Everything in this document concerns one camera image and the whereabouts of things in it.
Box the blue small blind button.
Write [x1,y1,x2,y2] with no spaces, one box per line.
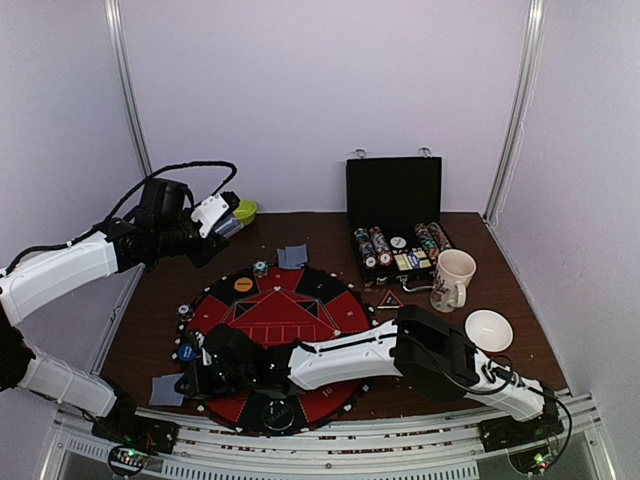
[177,343,198,363]

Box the blue deck of cards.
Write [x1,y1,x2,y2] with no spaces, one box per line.
[213,215,244,239]

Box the poker chip stack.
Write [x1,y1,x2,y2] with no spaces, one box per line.
[176,303,195,323]
[253,261,269,278]

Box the orange big blind button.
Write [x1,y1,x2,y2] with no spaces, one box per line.
[233,277,254,293]

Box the dealt blue playing card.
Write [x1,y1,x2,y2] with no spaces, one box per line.
[276,244,308,270]

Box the black red triangular token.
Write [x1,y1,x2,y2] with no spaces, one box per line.
[376,289,404,310]

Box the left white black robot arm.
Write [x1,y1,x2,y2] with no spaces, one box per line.
[1,179,239,452]

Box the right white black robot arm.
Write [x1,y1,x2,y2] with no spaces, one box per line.
[174,305,560,442]

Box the clear round dealer button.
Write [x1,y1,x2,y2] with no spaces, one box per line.
[262,400,295,432]

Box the round red black poker mat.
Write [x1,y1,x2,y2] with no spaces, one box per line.
[172,266,375,436]

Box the lime green plastic bowl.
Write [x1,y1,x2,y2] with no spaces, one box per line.
[234,199,258,226]

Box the white round button in case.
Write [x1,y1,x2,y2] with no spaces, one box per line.
[390,236,407,249]

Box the blue yellow card box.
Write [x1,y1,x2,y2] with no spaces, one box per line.
[394,250,431,271]

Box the black poker chip case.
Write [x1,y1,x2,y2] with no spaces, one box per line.
[346,149,451,287]

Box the white printed ceramic mug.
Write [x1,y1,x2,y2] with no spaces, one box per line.
[430,249,477,313]

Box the white orange ceramic bowl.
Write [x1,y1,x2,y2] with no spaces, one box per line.
[465,309,514,353]

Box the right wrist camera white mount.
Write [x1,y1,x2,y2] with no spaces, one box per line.
[186,329,206,350]

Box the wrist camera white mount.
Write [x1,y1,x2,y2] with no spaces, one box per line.
[186,329,206,350]
[190,191,240,238]

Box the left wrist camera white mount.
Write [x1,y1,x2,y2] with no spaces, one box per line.
[190,191,240,238]

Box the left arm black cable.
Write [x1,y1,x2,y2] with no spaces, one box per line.
[94,159,237,231]

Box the left aluminium frame post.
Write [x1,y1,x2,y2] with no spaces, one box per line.
[104,0,152,176]

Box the aluminium frame post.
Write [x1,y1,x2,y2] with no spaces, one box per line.
[484,0,547,228]
[104,0,152,176]

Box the right aluminium frame post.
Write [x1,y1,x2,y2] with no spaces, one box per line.
[484,0,547,228]

